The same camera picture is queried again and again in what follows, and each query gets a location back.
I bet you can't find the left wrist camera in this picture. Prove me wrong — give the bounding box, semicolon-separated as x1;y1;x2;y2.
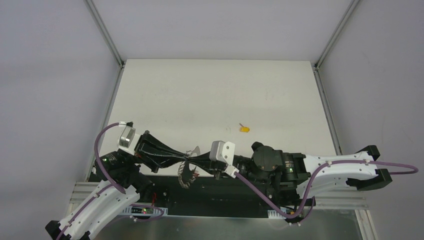
117;121;140;156

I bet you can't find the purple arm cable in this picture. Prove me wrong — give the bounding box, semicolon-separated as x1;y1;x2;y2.
54;122;166;240
233;160;420;221

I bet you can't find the metal base plate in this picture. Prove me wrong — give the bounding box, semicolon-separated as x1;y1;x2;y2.
96;209;362;240

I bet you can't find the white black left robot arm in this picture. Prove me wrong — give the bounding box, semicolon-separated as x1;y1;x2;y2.
45;126;192;240

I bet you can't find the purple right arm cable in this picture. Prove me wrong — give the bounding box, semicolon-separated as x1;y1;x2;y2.
233;160;420;221

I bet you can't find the large steel keyring plate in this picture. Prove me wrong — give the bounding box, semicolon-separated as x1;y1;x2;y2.
177;146;201;189

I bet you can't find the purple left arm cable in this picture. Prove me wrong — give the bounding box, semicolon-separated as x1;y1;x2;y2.
54;122;166;240

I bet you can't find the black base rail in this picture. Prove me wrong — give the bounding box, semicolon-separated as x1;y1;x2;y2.
87;173;316;220

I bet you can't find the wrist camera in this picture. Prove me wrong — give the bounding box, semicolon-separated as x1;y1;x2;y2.
209;140;239;179
117;121;140;156

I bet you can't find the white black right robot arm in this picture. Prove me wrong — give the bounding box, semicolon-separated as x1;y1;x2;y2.
188;141;393;207

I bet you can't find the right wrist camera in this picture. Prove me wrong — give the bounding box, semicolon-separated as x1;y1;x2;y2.
209;140;239;179

